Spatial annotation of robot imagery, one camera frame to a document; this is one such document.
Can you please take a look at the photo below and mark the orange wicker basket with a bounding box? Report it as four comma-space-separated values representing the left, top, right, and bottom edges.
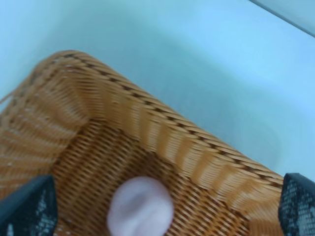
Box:
0, 51, 283, 236

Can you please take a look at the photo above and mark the pink peach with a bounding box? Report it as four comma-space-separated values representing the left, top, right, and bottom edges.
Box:
107, 177, 174, 236

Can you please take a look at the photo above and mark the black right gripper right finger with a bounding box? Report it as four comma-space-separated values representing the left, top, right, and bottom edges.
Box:
278, 173, 315, 236

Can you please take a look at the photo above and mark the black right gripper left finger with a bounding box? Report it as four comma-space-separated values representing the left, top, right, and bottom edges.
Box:
0, 175, 58, 236

